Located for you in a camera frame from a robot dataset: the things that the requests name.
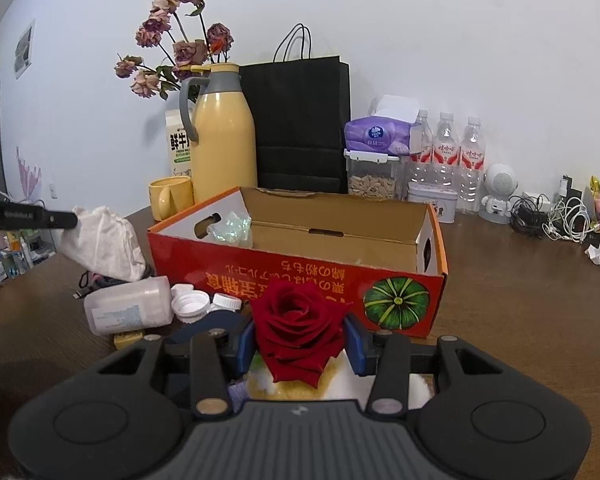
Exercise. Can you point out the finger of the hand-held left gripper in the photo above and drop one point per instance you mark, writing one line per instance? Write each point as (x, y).
(30, 217)

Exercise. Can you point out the orange cardboard box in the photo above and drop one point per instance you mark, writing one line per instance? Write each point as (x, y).
(300, 272)

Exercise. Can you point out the clear container of nuts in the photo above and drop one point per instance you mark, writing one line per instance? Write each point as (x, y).
(372, 185)

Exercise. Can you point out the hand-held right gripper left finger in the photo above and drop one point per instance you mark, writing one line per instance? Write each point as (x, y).
(247, 347)

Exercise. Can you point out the red rose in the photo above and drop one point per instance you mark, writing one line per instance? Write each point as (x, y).
(295, 325)

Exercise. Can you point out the small white ribbed cap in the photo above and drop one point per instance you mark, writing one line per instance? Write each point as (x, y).
(227, 302)

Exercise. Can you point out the yellow white plush toy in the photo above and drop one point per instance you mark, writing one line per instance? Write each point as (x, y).
(340, 385)

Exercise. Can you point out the wall picture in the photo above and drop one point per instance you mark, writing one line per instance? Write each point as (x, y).
(24, 50)

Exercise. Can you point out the black paper bag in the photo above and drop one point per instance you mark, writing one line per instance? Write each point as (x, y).
(300, 120)

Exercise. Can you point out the storage rack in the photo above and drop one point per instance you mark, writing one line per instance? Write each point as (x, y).
(25, 255)

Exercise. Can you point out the small yellow block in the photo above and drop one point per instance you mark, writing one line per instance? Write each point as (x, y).
(127, 340)

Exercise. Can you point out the white wall socket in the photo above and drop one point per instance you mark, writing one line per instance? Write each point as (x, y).
(53, 190)

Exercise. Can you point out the purple tissue pack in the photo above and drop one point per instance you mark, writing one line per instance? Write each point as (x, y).
(375, 135)

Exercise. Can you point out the yellow thermos jug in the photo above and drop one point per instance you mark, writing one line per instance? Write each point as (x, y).
(225, 140)

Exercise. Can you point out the pale tin box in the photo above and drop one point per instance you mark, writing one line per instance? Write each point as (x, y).
(430, 202)

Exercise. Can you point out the navy pouch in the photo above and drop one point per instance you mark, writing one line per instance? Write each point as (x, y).
(215, 320)

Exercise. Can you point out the clear plastic wrap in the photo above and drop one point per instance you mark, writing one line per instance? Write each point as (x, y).
(230, 227)

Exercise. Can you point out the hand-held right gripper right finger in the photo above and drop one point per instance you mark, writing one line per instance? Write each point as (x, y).
(356, 347)

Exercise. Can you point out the yellow mug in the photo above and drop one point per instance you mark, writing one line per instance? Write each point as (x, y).
(172, 196)

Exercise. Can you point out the clear water bottle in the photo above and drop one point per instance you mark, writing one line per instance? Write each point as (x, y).
(446, 152)
(422, 150)
(471, 160)

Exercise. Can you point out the white robot speaker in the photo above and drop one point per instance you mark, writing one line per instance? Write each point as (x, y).
(500, 182)

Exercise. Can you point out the white milk carton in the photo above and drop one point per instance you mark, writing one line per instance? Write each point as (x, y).
(177, 145)

